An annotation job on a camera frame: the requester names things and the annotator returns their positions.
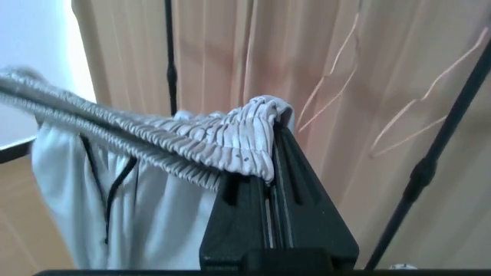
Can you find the pale grey shorts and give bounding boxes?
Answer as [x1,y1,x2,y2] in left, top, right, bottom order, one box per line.
[0,67,296,271]

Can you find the black clothes rack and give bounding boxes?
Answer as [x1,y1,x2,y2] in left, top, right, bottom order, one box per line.
[163,0,491,271]

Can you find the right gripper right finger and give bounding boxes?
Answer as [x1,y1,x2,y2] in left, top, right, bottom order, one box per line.
[272,124,360,270]

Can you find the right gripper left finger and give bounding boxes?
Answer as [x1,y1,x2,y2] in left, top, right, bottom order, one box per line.
[199,170,275,270]

